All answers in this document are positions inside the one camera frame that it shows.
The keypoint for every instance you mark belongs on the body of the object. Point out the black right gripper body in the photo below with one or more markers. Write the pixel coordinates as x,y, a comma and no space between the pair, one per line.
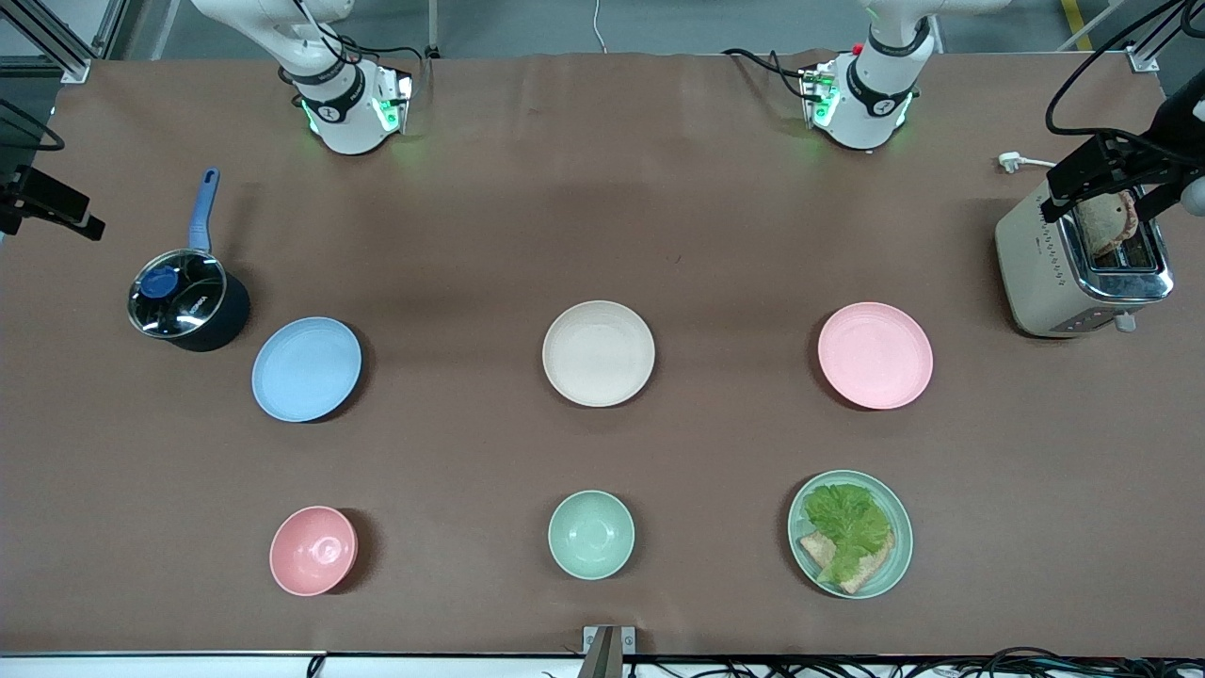
21,188

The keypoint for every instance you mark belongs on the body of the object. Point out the pink plate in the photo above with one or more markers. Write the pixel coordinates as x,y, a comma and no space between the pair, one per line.
875,356

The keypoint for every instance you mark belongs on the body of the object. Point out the blue plate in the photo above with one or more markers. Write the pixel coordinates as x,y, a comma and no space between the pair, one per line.
306,369

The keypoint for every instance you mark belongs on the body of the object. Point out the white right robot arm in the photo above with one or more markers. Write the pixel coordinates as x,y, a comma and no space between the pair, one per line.
348,122

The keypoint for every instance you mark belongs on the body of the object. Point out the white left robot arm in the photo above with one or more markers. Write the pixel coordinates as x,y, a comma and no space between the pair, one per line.
866,104

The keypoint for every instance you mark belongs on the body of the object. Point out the brown toast slice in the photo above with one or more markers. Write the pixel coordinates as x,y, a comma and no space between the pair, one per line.
1109,226

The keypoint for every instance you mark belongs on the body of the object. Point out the beige and chrome toaster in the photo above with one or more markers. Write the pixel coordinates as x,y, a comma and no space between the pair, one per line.
1040,273

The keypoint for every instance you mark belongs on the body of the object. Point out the glass lid with blue knob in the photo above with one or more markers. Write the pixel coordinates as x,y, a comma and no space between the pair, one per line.
179,292

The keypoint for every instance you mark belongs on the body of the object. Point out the green plate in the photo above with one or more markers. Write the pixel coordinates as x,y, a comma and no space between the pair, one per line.
899,556

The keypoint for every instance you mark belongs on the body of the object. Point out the green lettuce leaf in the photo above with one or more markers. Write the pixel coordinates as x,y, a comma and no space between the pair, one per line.
847,527

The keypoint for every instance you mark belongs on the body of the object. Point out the pink bowl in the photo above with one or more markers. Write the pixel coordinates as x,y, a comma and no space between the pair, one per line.
313,551

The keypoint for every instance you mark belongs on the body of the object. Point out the brown table cover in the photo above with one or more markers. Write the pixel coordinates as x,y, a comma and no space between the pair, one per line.
659,188

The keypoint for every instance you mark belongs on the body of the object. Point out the brown bread slice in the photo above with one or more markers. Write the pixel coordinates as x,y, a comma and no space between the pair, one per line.
864,574

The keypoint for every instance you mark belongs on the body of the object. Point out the beige plate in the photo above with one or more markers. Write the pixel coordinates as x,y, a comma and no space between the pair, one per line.
599,353

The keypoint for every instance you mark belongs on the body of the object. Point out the green bowl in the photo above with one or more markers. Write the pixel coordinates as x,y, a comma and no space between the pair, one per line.
591,534

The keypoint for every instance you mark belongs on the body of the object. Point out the aluminium frame post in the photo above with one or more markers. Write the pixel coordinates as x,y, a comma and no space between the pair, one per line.
56,42
1144,52

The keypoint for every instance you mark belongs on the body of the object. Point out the grey metal bracket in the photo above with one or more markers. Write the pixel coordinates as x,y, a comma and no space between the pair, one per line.
607,650

